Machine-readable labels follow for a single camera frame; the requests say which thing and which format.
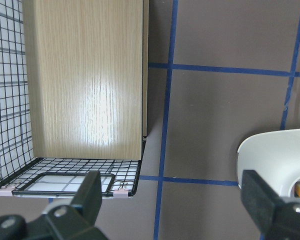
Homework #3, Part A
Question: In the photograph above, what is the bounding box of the pink binder clip left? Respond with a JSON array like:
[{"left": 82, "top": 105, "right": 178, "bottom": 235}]
[{"left": 0, "top": 187, "right": 15, "bottom": 197}]

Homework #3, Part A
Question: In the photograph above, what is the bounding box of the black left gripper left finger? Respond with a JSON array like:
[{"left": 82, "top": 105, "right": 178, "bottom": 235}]
[{"left": 0, "top": 171, "right": 107, "bottom": 240}]

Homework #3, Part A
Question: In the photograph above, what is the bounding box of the wire basket with wooden board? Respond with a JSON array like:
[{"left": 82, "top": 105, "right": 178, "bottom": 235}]
[{"left": 0, "top": 0, "right": 149, "bottom": 198}]

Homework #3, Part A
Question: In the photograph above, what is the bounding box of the white two-slot toaster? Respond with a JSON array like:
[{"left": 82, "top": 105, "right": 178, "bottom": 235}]
[{"left": 237, "top": 129, "right": 300, "bottom": 197}]

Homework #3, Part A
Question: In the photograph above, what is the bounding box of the pink binder clip right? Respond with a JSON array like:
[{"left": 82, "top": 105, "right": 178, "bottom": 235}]
[{"left": 113, "top": 182, "right": 129, "bottom": 199}]

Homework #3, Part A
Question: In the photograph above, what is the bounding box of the pink binder clip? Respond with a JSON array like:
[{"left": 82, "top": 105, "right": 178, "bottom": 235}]
[
  {"left": 113, "top": 182, "right": 129, "bottom": 199},
  {"left": 0, "top": 187, "right": 15, "bottom": 197}
]

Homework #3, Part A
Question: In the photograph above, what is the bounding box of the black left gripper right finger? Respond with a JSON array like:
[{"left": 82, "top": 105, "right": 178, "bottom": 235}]
[{"left": 241, "top": 170, "right": 300, "bottom": 240}]

